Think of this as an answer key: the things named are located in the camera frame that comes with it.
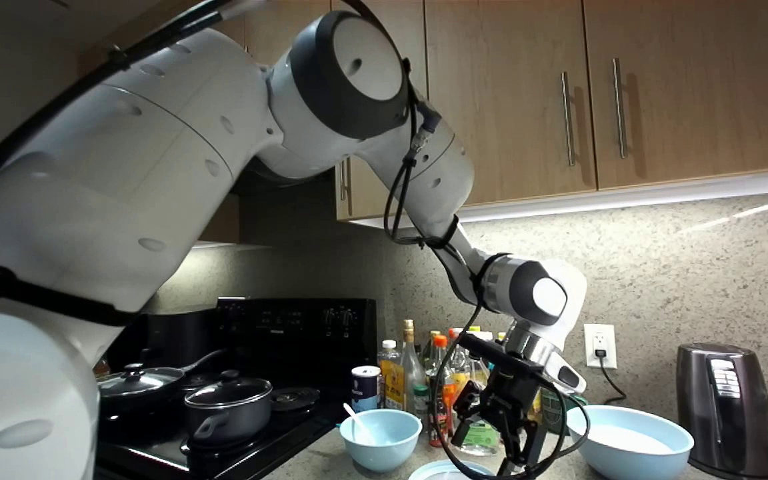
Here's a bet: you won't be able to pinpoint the dark blue salt canister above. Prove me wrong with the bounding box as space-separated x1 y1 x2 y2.
350 362 383 414

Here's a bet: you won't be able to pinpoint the black kettle power cord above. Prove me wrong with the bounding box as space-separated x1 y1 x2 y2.
590 348 630 408

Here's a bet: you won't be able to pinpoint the small dark sauce bottle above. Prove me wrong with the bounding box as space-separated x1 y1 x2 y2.
426 389 452 452

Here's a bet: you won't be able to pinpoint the tall yellow cap bottle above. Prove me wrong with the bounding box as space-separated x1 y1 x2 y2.
400 317 423 396

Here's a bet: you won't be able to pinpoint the metal cabinet handle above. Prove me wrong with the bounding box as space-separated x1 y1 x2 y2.
611 57 634 160
558 69 582 169
335 156 354 218

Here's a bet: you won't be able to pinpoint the pan with glass lid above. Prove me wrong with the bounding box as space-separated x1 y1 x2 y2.
96 357 192 421

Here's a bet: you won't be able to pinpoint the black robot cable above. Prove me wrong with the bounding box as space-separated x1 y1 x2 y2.
0 0 598 480

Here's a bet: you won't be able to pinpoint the black electric kettle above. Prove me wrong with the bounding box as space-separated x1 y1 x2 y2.
672 341 768 480

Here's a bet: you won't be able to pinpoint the yellow label oil bottle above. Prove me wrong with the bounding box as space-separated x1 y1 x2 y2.
376 337 410 410

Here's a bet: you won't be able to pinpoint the wooden wall cabinets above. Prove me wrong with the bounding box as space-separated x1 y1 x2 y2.
75 0 768 225

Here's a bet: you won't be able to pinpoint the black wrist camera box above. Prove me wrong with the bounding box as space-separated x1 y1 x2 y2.
458 328 548 378

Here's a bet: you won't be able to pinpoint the large light blue bowl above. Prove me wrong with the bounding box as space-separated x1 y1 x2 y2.
563 402 696 480

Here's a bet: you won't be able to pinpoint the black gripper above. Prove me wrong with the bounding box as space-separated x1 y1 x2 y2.
448 352 548 480

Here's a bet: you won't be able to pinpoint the under cabinet light strip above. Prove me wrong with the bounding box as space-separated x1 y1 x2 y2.
452 165 768 226

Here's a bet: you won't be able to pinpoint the orange cap red sauce bottle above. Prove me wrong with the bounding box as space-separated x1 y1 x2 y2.
428 328 452 368

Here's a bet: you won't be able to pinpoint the small light blue bowl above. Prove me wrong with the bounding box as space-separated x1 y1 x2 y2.
335 406 423 474

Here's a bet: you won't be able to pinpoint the black kitchen stove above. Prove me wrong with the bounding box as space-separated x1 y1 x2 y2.
94 296 378 480

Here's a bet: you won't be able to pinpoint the white wall outlet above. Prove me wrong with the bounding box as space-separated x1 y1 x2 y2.
582 320 622 372

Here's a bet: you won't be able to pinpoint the black pot with lid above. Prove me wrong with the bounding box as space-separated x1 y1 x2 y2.
180 368 276 445

